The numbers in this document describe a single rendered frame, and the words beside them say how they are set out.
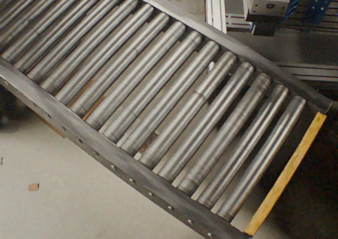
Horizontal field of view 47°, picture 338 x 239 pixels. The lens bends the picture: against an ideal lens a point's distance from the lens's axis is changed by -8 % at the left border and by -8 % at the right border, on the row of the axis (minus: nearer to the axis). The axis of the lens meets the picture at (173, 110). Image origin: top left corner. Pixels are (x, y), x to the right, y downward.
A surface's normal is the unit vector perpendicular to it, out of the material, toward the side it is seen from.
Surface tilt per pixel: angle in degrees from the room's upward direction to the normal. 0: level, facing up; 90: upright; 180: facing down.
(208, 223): 0
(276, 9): 90
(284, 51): 0
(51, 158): 0
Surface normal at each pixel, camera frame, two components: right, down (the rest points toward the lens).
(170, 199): 0.03, -0.44
